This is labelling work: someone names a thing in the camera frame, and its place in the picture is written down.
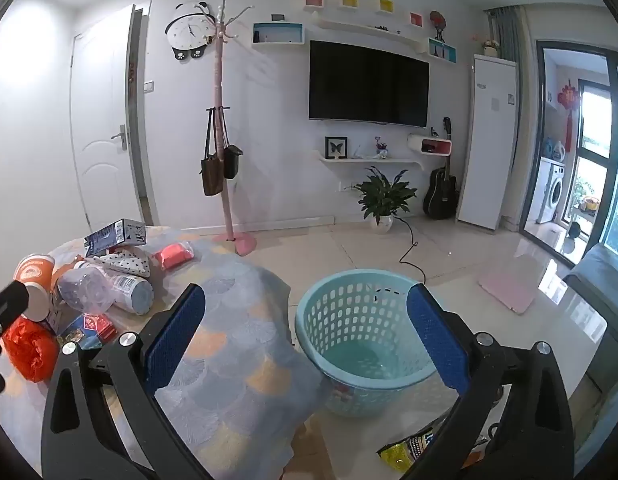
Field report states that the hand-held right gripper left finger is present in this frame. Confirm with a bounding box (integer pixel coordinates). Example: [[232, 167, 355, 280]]
[[41, 283, 225, 480]]

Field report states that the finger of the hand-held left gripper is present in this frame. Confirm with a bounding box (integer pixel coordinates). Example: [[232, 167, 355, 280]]
[[0, 280, 30, 401]]

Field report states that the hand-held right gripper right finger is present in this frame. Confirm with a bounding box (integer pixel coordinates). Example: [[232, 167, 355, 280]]
[[403, 283, 576, 480]]

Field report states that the orange white paper cup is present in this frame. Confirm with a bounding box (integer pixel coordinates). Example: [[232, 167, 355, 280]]
[[13, 254, 57, 322]]

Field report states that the teal plastic basket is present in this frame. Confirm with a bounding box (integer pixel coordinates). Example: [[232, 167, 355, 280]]
[[295, 269, 472, 418]]

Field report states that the red plastic bag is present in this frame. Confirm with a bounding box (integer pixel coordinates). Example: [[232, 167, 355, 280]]
[[1, 316, 60, 383]]

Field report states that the patterned grey tablecloth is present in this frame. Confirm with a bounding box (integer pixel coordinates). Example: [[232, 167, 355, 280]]
[[0, 225, 335, 480]]

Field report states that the clear plastic bottle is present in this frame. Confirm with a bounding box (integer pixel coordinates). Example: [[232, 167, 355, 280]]
[[56, 262, 114, 315]]

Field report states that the red and blue box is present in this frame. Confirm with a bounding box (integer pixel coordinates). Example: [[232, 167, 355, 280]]
[[56, 311, 117, 348]]

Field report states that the red packet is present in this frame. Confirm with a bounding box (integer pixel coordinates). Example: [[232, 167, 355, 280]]
[[153, 241, 195, 269]]

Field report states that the pink board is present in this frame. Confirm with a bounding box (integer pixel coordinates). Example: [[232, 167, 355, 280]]
[[478, 255, 539, 316]]

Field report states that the polka dot packet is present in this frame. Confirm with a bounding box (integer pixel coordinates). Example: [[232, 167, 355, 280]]
[[86, 250, 152, 279]]

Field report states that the blue carton box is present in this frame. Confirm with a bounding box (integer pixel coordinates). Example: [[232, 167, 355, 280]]
[[84, 218, 147, 257]]

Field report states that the yellow snack packet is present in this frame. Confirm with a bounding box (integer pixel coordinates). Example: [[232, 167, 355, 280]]
[[378, 420, 485, 473]]

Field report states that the black guitar bag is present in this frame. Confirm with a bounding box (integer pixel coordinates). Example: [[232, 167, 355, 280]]
[[423, 116, 458, 220]]

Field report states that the potted green plant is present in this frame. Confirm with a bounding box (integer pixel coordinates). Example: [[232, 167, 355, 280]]
[[351, 165, 418, 235]]

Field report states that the brown hanging bag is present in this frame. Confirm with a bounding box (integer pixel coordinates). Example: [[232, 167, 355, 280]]
[[201, 107, 225, 197]]

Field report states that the grey sofa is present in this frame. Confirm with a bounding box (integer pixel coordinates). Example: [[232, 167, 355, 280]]
[[562, 242, 618, 391]]

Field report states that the white washing machine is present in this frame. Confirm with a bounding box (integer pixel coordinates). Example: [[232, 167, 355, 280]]
[[536, 157, 567, 225]]

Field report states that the black hanging bag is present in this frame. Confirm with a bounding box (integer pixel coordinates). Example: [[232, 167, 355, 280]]
[[221, 107, 244, 180]]

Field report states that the white floating shelf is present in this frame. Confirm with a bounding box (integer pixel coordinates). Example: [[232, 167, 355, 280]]
[[319, 154, 422, 166]]

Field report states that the white and red box shelf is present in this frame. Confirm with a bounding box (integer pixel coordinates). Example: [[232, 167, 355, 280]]
[[407, 133, 452, 157]]

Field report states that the white door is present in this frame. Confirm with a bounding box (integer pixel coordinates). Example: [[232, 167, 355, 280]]
[[70, 5, 150, 233]]

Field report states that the pink coat rack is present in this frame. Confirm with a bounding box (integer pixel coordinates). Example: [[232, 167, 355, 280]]
[[205, 0, 257, 256]]

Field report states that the black sliding glass door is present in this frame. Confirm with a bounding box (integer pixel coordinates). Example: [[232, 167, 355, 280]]
[[522, 40, 618, 271]]

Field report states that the red knot ornament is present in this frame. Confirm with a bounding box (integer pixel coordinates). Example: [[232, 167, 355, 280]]
[[558, 79, 580, 153]]

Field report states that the grey curtain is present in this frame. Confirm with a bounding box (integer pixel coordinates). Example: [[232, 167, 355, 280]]
[[484, 5, 530, 231]]

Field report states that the round fan ornament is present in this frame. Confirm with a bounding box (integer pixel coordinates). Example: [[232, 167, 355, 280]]
[[429, 10, 447, 43]]

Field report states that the blue lined box shelf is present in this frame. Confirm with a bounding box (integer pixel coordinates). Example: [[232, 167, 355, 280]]
[[252, 22, 306, 46]]

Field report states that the black power cable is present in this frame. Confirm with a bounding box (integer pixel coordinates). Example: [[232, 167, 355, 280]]
[[389, 216, 431, 286]]

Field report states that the black wall television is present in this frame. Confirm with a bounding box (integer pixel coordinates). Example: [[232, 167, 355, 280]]
[[309, 40, 431, 128]]

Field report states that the panda wall clock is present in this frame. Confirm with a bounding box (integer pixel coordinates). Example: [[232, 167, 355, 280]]
[[166, 1, 217, 61]]

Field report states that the long white wall shelf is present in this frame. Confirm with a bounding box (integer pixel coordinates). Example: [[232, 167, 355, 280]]
[[314, 18, 430, 53]]

